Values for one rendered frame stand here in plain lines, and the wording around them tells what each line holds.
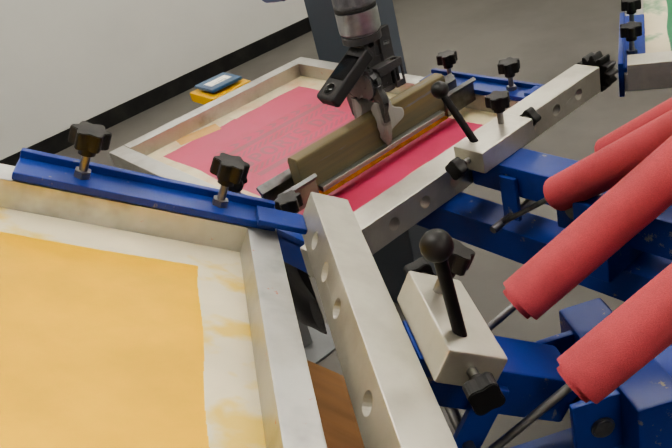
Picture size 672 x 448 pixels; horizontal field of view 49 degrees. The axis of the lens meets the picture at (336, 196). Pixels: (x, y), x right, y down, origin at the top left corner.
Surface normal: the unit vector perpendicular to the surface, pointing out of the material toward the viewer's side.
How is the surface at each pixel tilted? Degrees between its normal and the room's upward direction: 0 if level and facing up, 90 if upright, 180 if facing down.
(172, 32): 90
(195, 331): 32
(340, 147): 90
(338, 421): 0
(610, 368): 67
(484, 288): 0
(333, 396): 0
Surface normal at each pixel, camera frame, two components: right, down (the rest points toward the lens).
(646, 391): -0.23, -0.85
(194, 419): 0.31, -0.87
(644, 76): -0.32, 0.53
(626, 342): -0.35, -0.11
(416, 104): 0.64, 0.24
